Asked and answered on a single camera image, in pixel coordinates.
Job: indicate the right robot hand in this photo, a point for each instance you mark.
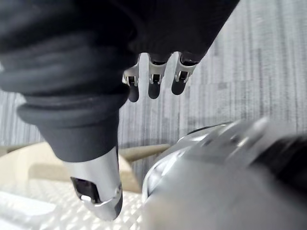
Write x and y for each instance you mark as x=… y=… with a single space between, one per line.
x=79 y=60

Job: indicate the beige plastic laundry basket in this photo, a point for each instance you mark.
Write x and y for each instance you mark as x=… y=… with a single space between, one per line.
x=28 y=158

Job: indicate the white textured cloth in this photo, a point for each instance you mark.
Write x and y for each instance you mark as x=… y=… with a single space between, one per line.
x=48 y=208

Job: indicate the silver robot leg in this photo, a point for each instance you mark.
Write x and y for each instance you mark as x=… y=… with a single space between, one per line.
x=216 y=179

